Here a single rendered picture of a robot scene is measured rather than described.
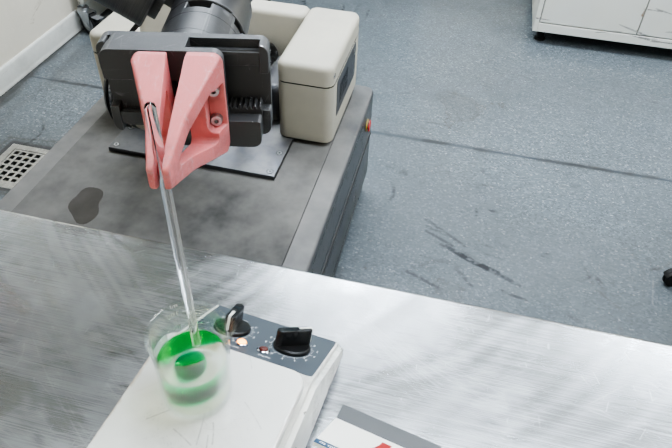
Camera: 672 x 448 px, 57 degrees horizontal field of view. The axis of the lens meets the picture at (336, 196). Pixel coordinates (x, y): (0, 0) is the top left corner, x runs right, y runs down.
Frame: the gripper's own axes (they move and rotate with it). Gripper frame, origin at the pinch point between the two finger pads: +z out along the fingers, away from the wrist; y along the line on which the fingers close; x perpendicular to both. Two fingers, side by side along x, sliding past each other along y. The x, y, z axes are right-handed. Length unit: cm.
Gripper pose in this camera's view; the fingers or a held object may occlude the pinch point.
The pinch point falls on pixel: (162, 169)
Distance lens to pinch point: 34.0
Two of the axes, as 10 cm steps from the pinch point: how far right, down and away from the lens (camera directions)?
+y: 10.0, 0.2, 0.3
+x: -0.3, 7.5, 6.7
